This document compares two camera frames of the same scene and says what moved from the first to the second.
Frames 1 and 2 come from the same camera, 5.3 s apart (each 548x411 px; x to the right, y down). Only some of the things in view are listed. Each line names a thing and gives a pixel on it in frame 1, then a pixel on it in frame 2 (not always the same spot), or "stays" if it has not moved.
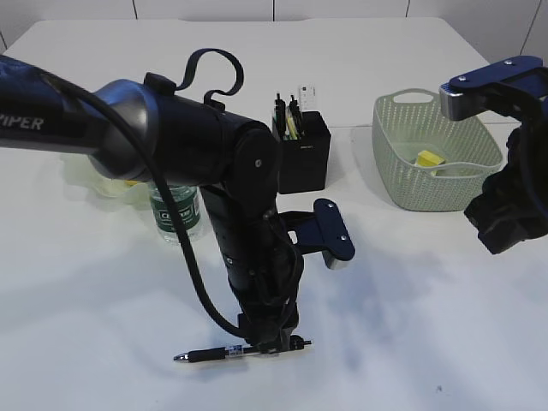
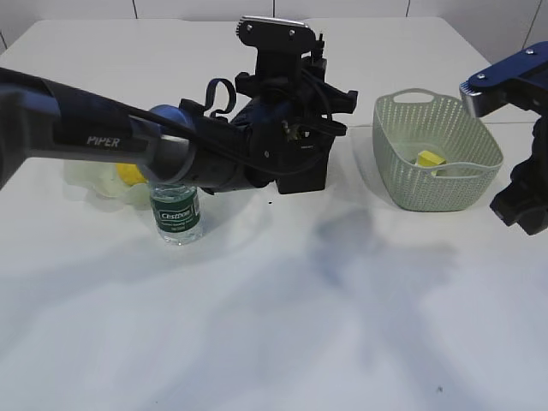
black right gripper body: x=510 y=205 to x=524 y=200
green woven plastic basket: x=427 y=161 stays
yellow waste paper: x=427 y=158 stays
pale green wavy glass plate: x=80 y=170 stays
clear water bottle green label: x=187 y=199 stays
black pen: x=295 y=342 to x=319 y=47
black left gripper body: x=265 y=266 to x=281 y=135
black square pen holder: x=303 y=162 stays
